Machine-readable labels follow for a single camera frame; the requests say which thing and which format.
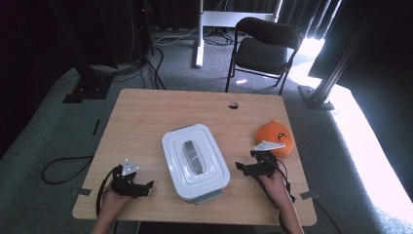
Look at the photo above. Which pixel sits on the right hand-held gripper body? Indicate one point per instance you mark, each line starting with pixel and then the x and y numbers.
pixel 266 162

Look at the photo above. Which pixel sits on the black folding chair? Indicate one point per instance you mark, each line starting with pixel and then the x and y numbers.
pixel 263 55

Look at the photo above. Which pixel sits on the dark curtain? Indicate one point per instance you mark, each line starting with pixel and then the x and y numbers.
pixel 308 16

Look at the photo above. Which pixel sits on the grey tape piece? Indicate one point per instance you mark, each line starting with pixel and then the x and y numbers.
pixel 85 191
pixel 309 194

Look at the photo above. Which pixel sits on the person's right hand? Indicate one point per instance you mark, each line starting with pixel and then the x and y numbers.
pixel 276 188

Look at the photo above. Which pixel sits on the black metal stand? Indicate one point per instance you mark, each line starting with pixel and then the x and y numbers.
pixel 87 84
pixel 319 94

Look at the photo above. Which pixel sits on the white desk frame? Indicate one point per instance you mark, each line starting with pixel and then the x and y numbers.
pixel 199 39

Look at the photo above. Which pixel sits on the clear plastic storage container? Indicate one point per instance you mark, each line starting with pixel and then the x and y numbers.
pixel 209 196

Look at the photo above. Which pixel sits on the black tape strip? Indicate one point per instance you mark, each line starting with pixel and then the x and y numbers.
pixel 96 127

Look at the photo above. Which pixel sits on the person's left hand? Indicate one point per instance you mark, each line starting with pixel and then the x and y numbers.
pixel 112 206

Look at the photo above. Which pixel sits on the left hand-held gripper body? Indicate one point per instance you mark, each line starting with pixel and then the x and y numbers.
pixel 123 183

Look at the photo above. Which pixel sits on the orange plush toy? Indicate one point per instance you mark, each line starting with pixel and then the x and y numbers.
pixel 276 131

